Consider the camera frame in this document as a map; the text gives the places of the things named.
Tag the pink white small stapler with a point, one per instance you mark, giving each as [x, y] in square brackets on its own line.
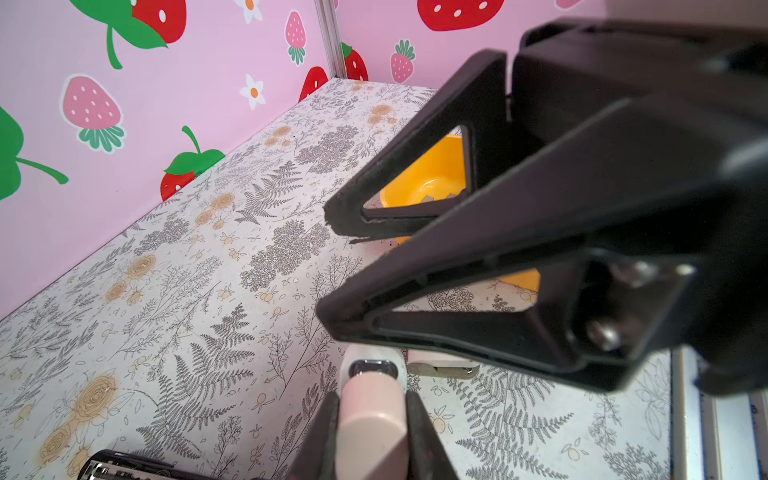
[372, 432]

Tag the aluminium corner post left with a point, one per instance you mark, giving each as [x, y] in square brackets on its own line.
[330, 33]

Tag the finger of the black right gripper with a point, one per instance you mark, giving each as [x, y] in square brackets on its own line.
[510, 270]
[473, 99]

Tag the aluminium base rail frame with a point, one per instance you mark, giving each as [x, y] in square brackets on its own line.
[714, 437]

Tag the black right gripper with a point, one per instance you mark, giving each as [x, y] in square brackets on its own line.
[569, 71]

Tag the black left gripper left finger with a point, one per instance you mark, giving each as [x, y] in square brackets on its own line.
[316, 457]

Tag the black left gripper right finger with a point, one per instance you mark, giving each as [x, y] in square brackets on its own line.
[428, 459]

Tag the yellow plastic tray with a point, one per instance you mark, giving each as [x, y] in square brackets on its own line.
[439, 174]

